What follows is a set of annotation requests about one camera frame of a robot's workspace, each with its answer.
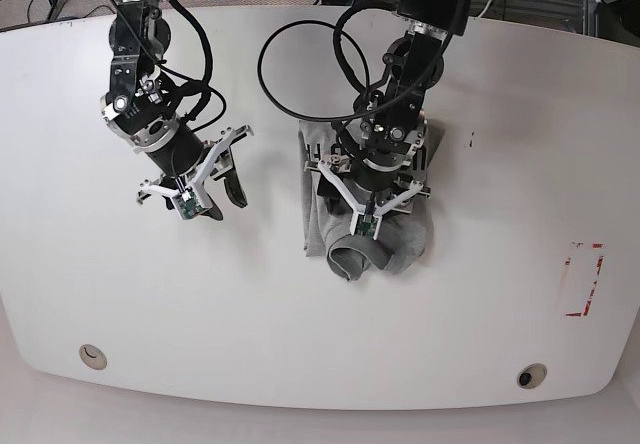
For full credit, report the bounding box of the left table grommet hole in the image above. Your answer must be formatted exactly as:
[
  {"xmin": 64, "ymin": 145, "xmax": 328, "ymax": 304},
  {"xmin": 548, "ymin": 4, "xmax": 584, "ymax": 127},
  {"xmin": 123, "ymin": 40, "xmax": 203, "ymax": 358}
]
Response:
[{"xmin": 79, "ymin": 344, "xmax": 108, "ymax": 371}]

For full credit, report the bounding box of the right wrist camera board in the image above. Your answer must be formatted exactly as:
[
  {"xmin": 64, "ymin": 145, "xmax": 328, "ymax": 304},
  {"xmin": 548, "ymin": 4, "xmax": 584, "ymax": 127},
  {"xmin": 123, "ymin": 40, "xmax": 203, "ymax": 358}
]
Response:
[{"xmin": 171, "ymin": 189, "xmax": 208, "ymax": 220}]

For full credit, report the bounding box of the table grommet hole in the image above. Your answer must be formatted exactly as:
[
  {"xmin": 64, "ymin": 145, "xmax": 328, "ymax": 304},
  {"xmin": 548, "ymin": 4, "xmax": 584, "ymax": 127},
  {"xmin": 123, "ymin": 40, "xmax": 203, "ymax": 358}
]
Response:
[
  {"xmin": 517, "ymin": 363, "xmax": 547, "ymax": 390},
  {"xmin": 79, "ymin": 344, "xmax": 108, "ymax": 371}
]

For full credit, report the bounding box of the red tape rectangle marker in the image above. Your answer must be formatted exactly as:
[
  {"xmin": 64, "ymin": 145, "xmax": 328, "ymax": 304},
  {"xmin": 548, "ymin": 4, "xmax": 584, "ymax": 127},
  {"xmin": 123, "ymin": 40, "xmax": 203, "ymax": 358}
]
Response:
[{"xmin": 560, "ymin": 242, "xmax": 605, "ymax": 318}]

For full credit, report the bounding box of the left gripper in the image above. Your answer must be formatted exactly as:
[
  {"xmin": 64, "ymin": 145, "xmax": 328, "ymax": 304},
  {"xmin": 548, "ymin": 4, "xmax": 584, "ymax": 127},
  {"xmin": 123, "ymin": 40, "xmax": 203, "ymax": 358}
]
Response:
[{"xmin": 304, "ymin": 156, "xmax": 430, "ymax": 216}]

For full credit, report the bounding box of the right table grommet hole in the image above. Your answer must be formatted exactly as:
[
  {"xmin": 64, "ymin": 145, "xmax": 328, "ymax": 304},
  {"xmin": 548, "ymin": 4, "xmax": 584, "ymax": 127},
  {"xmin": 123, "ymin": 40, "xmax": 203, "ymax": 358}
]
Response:
[{"xmin": 517, "ymin": 363, "xmax": 547, "ymax": 390}]

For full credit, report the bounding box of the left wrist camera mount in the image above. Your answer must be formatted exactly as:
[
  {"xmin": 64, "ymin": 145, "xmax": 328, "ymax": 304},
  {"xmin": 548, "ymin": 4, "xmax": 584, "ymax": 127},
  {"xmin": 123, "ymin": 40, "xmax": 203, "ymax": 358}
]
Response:
[{"xmin": 349, "ymin": 211, "xmax": 382, "ymax": 240}]

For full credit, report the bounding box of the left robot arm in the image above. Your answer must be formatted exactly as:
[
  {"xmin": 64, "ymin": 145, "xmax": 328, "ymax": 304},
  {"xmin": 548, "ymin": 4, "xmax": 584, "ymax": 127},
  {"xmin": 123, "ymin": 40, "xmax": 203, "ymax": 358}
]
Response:
[{"xmin": 257, "ymin": 0, "xmax": 472, "ymax": 221}]

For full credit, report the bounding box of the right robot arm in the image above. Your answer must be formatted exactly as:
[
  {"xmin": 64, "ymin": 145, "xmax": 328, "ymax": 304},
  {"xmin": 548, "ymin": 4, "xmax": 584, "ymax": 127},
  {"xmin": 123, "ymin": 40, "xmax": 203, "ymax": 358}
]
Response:
[{"xmin": 101, "ymin": 0, "xmax": 253, "ymax": 221}]

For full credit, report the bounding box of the grey T-shirt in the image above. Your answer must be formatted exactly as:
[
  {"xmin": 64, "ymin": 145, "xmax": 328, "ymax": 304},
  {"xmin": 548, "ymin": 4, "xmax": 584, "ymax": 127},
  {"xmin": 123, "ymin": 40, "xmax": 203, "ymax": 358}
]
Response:
[{"xmin": 298, "ymin": 121, "xmax": 445, "ymax": 281}]

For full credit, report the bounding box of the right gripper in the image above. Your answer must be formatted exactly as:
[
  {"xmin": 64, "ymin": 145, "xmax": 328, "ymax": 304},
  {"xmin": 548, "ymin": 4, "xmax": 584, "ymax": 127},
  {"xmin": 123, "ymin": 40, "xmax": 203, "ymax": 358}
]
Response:
[{"xmin": 136, "ymin": 126, "xmax": 253, "ymax": 221}]

